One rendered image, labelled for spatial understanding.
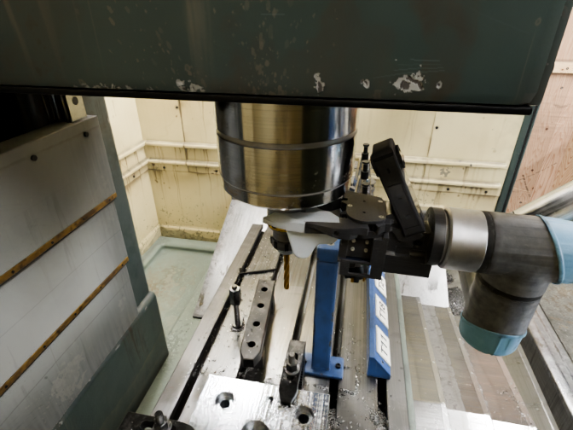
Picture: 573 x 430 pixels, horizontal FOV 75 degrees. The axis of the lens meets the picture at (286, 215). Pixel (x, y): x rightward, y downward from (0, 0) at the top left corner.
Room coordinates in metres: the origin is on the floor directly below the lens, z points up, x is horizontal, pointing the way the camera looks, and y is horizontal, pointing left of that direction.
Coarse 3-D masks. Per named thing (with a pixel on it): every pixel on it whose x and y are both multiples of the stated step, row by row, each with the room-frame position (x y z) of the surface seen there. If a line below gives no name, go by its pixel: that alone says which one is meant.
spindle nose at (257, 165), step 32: (224, 128) 0.37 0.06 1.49; (256, 128) 0.34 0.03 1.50; (288, 128) 0.34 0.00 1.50; (320, 128) 0.35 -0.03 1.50; (352, 128) 0.38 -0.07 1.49; (224, 160) 0.37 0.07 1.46; (256, 160) 0.35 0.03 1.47; (288, 160) 0.34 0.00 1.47; (320, 160) 0.35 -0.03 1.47; (352, 160) 0.39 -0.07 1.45; (256, 192) 0.35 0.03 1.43; (288, 192) 0.34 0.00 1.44; (320, 192) 0.35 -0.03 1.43
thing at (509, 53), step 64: (0, 0) 0.33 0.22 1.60; (64, 0) 0.32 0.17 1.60; (128, 0) 0.31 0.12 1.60; (192, 0) 0.30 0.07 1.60; (256, 0) 0.30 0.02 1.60; (320, 0) 0.29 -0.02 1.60; (384, 0) 0.28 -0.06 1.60; (448, 0) 0.27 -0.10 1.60; (512, 0) 0.27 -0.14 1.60; (0, 64) 0.34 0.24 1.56; (64, 64) 0.33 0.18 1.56; (128, 64) 0.32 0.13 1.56; (192, 64) 0.31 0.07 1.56; (256, 64) 0.30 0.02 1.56; (320, 64) 0.29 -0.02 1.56; (384, 64) 0.28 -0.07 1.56; (448, 64) 0.27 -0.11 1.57; (512, 64) 0.26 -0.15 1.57
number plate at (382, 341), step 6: (378, 330) 0.62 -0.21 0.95; (378, 336) 0.60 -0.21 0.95; (384, 336) 0.61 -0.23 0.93; (378, 342) 0.58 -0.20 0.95; (384, 342) 0.60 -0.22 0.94; (378, 348) 0.56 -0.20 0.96; (384, 348) 0.58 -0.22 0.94; (384, 354) 0.56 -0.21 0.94; (390, 354) 0.58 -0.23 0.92; (384, 360) 0.55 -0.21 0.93; (390, 360) 0.56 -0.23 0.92; (390, 366) 0.55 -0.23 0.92
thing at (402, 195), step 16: (384, 144) 0.40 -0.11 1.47; (384, 160) 0.38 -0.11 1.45; (400, 160) 0.39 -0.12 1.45; (384, 176) 0.38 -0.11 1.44; (400, 176) 0.38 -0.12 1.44; (400, 192) 0.37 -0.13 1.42; (400, 208) 0.37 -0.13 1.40; (416, 208) 0.37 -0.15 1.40; (400, 224) 0.37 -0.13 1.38; (416, 224) 0.37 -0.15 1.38
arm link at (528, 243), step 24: (504, 216) 0.37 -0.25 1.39; (528, 216) 0.37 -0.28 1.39; (504, 240) 0.34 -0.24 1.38; (528, 240) 0.34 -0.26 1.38; (552, 240) 0.34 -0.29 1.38; (504, 264) 0.34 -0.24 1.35; (528, 264) 0.33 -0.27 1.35; (552, 264) 0.33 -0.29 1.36; (504, 288) 0.34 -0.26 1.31; (528, 288) 0.33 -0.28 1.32
